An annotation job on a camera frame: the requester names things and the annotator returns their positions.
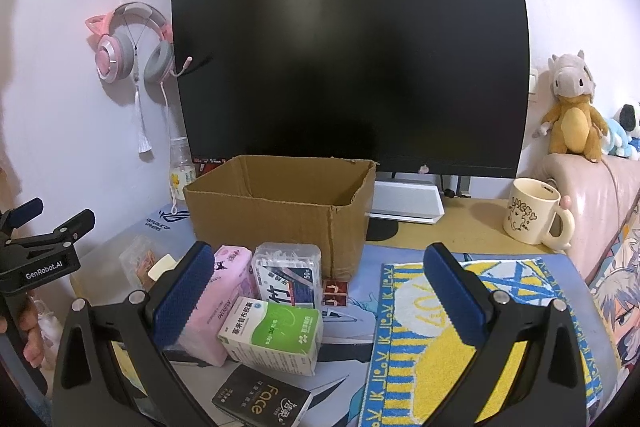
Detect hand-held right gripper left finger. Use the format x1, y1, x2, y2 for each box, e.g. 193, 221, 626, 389
51, 241, 236, 427

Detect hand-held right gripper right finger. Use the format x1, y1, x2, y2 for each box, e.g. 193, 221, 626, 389
424, 243, 587, 427

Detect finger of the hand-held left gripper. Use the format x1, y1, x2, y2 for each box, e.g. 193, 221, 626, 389
0, 198, 45, 235
10, 208, 96, 254

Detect pink tissue pack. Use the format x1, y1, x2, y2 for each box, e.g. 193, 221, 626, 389
172, 245, 252, 367

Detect green white medicine box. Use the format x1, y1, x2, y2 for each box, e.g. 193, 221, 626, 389
218, 297, 323, 377

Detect brown cardboard box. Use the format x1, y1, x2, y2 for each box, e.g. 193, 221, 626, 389
183, 155, 377, 280

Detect clear floss pick box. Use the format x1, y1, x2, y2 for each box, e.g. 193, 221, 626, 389
251, 242, 322, 310

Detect black cardboard packet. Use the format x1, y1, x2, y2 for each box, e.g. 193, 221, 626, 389
211, 364, 313, 427

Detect person's left hand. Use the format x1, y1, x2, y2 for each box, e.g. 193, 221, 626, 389
0, 294, 51, 375

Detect yellow blue towel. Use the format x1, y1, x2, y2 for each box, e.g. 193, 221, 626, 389
359, 259, 603, 427

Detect clear plastic storage box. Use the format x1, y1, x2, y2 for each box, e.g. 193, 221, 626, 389
70, 234, 176, 304

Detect printed blue desk mat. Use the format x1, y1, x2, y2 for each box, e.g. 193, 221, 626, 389
115, 202, 621, 427

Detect black monitor stand base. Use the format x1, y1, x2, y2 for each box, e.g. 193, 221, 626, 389
366, 223, 399, 242

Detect white game console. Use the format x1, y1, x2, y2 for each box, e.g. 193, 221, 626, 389
371, 181, 445, 224

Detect cream cartoon mug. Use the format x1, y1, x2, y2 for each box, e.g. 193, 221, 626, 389
502, 178, 576, 253

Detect small red card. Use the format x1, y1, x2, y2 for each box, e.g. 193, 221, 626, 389
322, 279, 349, 308

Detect white tassel charm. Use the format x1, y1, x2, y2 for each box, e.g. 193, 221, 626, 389
131, 22, 154, 155

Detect clear plastic bottle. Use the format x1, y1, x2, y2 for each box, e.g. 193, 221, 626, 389
169, 137, 197, 200

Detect pink padded chair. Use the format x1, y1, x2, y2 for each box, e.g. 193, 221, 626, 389
520, 153, 640, 288

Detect printed anime cushion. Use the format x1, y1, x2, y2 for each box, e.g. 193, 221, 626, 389
590, 207, 640, 388

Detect pink cat-ear headphones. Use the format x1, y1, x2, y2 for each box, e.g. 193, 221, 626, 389
85, 2, 193, 84

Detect orange grey plush toy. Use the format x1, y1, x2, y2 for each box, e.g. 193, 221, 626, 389
531, 50, 608, 162

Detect blue white plush toy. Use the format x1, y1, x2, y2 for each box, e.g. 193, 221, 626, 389
602, 99, 640, 158

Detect black computer monitor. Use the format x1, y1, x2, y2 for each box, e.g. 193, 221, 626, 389
171, 0, 532, 178

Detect white headphone cable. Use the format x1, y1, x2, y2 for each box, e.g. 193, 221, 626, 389
159, 81, 182, 214

